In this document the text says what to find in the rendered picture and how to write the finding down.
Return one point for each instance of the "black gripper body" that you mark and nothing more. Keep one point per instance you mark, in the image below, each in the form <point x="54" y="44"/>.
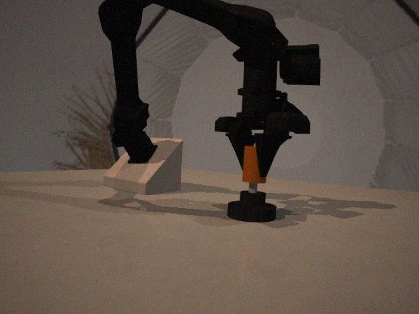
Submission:
<point x="259" y="113"/>

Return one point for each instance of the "orange knob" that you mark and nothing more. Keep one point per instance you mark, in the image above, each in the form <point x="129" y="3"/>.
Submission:
<point x="250" y="170"/>

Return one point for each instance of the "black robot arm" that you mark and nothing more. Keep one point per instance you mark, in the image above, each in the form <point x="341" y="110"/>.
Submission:
<point x="254" y="30"/>

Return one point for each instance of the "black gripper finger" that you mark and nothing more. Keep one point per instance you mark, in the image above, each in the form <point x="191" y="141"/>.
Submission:
<point x="267" y="146"/>
<point x="239" y="141"/>

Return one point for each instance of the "black round pedestal with silver shaft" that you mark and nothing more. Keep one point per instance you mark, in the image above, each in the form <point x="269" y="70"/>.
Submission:
<point x="252" y="207"/>

